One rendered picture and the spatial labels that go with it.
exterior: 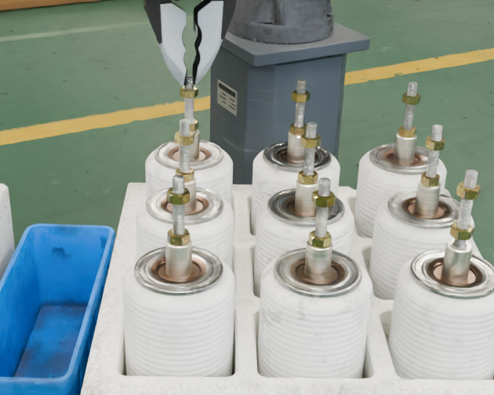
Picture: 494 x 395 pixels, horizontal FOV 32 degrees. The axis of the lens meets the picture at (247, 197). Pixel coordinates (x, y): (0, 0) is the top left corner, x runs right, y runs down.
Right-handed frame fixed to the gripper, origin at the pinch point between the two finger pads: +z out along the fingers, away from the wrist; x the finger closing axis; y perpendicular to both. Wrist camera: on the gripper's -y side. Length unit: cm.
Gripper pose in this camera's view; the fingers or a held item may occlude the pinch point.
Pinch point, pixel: (190, 74)
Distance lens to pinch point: 90.1
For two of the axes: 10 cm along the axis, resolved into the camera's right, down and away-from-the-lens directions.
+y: -3.2, -4.4, 8.4
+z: -0.3, 8.9, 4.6
